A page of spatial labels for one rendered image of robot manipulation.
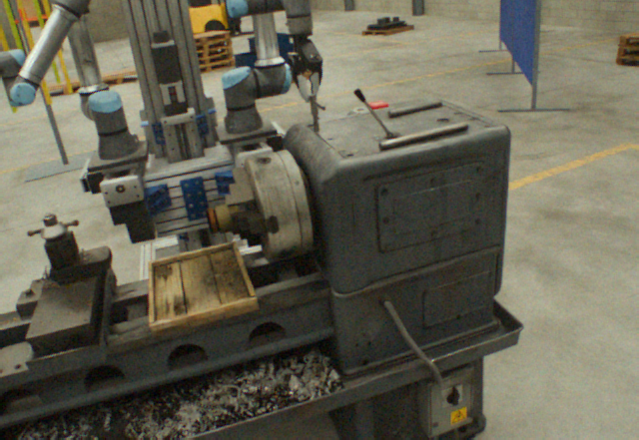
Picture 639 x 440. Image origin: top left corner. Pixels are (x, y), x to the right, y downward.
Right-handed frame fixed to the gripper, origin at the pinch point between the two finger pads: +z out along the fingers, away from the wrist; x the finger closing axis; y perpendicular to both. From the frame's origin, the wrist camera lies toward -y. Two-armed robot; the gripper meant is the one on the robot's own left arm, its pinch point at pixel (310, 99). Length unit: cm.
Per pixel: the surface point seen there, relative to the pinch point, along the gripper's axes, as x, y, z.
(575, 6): -879, 802, 86
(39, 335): 86, -31, 38
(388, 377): -3, -41, 78
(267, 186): 20.8, -22.7, 15.5
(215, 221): 36.0, -15.4, 25.8
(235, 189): 28.1, -8.9, 20.0
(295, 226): 15.9, -27.6, 26.9
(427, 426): -18, -38, 111
